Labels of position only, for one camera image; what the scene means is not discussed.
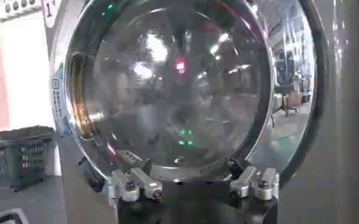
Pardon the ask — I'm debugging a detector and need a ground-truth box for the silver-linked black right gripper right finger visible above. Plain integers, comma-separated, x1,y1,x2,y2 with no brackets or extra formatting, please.
227,158,280,202

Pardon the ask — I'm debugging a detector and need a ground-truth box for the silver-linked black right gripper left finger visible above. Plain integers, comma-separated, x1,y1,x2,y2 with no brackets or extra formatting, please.
107,150,164,203

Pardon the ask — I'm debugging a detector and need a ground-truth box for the grey dryer machine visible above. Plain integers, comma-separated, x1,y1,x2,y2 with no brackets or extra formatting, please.
43,0,359,224

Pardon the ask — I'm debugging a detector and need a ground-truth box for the round glass dryer door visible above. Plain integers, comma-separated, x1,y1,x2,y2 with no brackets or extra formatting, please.
62,0,330,190

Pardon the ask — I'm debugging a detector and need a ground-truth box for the dark green laundry basket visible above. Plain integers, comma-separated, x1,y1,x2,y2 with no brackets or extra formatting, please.
0,133,54,193

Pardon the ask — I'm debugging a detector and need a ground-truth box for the blue and white label sticker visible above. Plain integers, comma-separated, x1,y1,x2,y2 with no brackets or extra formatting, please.
51,63,70,135

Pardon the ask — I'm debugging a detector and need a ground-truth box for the dark grey cloth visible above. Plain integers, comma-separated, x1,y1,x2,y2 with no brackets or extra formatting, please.
0,125,55,141

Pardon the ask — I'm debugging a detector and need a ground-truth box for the dark box with pale rim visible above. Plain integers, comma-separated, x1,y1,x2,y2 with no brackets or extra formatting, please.
0,208,30,224

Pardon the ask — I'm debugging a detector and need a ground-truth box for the white number sticker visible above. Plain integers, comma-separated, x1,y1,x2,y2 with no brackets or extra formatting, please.
41,0,63,29

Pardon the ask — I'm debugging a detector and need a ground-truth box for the white socket panel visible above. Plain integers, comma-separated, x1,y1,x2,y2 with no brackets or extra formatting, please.
0,0,43,21

